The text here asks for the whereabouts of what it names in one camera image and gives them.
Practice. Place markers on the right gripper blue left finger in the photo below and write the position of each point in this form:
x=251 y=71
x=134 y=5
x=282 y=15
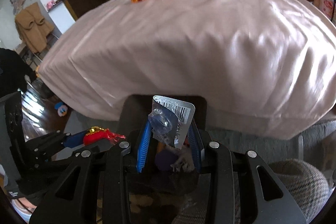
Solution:
x=143 y=146

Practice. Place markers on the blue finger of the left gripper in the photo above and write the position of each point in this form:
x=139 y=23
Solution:
x=74 y=140

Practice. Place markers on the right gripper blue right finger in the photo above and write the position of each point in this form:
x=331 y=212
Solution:
x=193 y=137

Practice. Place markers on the red lantern ornament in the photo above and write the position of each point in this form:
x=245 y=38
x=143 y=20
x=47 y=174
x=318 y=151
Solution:
x=96 y=133

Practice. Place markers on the silver blister pack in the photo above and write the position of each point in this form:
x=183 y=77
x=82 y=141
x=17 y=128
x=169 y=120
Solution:
x=170 y=120

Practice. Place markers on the black trash bin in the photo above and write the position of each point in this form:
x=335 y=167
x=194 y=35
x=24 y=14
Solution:
x=166 y=148

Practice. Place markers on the donald duck toy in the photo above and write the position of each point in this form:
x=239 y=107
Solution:
x=61 y=109

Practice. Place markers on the white canister pink label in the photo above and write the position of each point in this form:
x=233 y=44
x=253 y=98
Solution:
x=327 y=7

